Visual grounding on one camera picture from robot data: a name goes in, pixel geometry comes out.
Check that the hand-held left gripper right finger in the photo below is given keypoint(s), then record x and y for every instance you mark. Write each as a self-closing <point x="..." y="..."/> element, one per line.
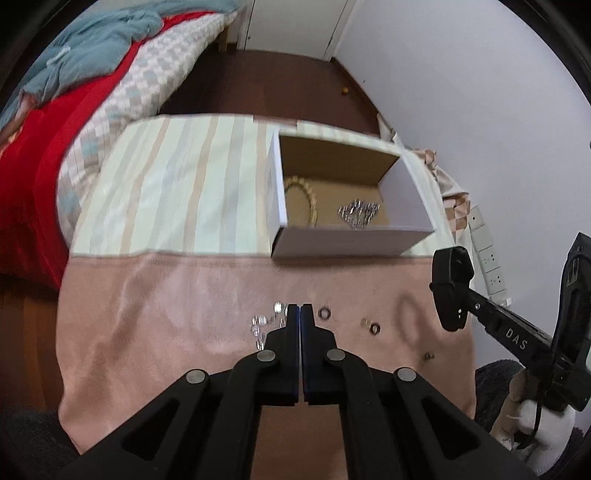
<point x="306" y="318"/>

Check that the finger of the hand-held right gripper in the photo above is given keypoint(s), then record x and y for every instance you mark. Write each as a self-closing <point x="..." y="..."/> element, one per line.
<point x="450" y="286"/>

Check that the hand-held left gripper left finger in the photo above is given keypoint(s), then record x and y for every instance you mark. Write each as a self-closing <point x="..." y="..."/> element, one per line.
<point x="292" y="318"/>

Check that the white cardboard box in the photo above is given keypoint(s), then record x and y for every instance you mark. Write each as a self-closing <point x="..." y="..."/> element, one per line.
<point x="351" y="240"/>

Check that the person's right hand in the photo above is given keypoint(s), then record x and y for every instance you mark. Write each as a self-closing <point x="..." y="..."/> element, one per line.
<point x="551" y="422"/>

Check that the white power strip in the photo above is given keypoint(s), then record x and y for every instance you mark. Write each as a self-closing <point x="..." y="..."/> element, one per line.
<point x="489" y="258"/>

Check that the pink checkered cloth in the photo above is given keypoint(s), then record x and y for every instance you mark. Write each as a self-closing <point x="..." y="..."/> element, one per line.
<point x="455" y="203"/>

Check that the dark grey cloth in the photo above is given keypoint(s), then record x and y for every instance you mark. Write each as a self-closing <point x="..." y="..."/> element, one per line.
<point x="498" y="392"/>
<point x="27" y="447"/>

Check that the striped pale cloth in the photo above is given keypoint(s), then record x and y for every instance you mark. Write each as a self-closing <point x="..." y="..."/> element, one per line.
<point x="184" y="184"/>

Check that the checkered bed sheet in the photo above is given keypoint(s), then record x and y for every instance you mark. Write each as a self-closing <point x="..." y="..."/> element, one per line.
<point x="152" y="78"/>

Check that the white door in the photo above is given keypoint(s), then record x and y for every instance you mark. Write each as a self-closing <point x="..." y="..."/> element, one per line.
<point x="295" y="23"/>

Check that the teal blanket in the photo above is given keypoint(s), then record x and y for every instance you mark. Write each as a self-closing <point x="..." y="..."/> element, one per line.
<point x="92" y="50"/>

